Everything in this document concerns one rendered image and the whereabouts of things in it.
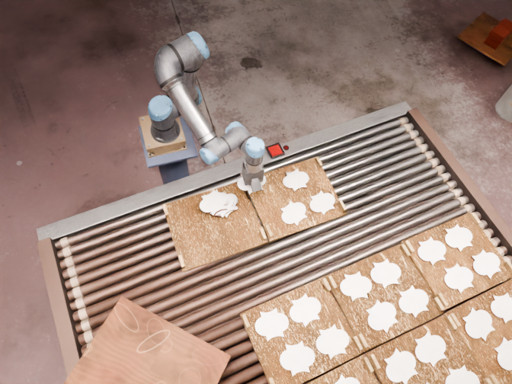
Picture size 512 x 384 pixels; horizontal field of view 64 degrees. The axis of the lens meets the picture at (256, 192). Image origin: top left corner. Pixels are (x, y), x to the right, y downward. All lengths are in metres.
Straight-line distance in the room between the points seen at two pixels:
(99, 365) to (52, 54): 3.04
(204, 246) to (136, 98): 2.02
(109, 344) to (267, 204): 0.91
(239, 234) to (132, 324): 0.61
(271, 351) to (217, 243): 0.53
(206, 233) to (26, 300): 1.51
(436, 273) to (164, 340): 1.24
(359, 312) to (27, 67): 3.37
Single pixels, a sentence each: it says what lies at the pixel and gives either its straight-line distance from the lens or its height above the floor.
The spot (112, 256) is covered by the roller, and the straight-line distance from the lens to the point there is 1.99.
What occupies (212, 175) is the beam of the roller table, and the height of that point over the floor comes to 0.91.
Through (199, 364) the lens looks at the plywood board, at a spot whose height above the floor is 1.04.
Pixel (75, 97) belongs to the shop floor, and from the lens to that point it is 3.81.
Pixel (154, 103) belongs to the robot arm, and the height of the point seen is 1.18.
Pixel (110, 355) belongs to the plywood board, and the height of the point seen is 1.04.
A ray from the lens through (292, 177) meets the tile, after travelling 2.09.
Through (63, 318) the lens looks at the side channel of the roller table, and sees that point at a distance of 1.94.
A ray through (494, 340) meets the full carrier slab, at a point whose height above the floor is 0.94.
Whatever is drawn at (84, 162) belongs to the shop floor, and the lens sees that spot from 3.40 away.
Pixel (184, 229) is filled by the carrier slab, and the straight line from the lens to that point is 1.96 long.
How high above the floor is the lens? 2.73
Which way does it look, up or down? 62 degrees down
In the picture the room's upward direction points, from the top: 7 degrees clockwise
